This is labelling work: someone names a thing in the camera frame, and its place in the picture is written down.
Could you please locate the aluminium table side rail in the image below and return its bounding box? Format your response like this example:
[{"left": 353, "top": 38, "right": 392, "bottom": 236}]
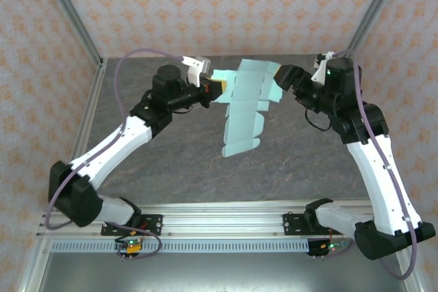
[{"left": 70, "top": 58, "right": 109, "bottom": 170}]

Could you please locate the circuit board with black bracket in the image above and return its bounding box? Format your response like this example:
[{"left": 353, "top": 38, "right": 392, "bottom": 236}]
[{"left": 307, "top": 237, "right": 350, "bottom": 259}]

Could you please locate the light blue paper box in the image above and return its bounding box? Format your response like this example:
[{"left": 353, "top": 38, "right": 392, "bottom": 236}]
[{"left": 211, "top": 58, "right": 285, "bottom": 159}]

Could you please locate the grey slotted cable duct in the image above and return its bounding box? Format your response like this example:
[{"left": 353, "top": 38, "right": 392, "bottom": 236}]
[{"left": 50, "top": 239, "right": 312, "bottom": 254}]

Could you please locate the grey metal panel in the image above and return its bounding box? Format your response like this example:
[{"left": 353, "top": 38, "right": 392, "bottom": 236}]
[{"left": 34, "top": 252, "right": 411, "bottom": 292}]

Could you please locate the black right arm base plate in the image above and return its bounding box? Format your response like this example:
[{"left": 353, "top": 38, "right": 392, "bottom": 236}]
[{"left": 283, "top": 213, "right": 319, "bottom": 237}]

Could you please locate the aluminium frame leg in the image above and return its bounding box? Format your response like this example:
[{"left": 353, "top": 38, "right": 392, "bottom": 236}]
[
  {"left": 16, "top": 237, "right": 54, "bottom": 292},
  {"left": 396, "top": 247, "right": 427, "bottom": 292}
]

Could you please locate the aluminium frame post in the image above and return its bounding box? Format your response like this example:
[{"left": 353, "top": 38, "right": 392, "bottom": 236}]
[
  {"left": 347, "top": 0, "right": 410, "bottom": 54},
  {"left": 36, "top": 0, "right": 105, "bottom": 69}
]

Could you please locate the circuit board with yellow connector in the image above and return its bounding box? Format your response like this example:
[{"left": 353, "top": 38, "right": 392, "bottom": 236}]
[{"left": 114, "top": 238, "right": 144, "bottom": 261}]

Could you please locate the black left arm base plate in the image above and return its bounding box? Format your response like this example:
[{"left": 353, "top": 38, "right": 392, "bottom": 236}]
[{"left": 101, "top": 214, "right": 164, "bottom": 237}]

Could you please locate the aluminium mounting rail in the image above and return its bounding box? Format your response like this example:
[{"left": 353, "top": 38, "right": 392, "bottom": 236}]
[{"left": 36, "top": 201, "right": 377, "bottom": 239}]

